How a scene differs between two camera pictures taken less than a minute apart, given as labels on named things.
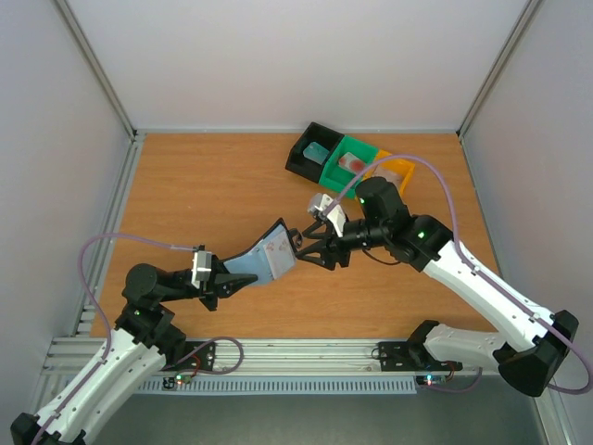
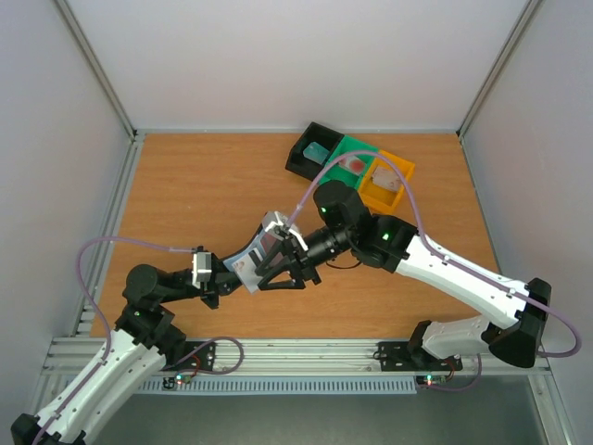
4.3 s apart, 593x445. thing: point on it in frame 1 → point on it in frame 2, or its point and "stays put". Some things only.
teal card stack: (316, 152) stays put
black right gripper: (336, 246) → (300, 258)
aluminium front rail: (243, 357) stays put
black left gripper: (221, 284) stays put
